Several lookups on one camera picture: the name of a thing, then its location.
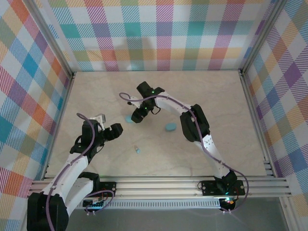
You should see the grey slotted cable duct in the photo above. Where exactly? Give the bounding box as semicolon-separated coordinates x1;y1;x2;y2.
83;198;223;210

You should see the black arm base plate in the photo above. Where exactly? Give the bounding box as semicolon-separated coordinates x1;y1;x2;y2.
200;180;249;197
96;181;117;196

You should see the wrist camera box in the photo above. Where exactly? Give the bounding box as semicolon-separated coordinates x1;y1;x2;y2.
92;114;107;129
127;97;143;108

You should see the aluminium frame post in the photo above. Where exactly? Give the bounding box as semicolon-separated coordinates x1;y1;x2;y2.
24;0;74;77
239;0;289;77
279;196;298;231

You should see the wide aluminium base rail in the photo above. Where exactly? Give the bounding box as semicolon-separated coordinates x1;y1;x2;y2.
26;175;293;200

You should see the aluminium floor rail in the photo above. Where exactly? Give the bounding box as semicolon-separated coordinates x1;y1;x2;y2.
239;69;277;178
41;72;77;181

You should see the purple cable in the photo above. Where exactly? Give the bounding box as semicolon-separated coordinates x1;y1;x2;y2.
45;112;115;231
119;92;250;215

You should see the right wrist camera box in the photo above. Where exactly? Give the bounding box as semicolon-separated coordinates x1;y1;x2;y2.
127;97;143;108

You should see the green controller circuit board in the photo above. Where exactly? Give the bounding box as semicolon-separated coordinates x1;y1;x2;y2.
82;196;108;209

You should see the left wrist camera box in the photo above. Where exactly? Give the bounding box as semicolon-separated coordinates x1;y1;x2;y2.
92;114;107;129

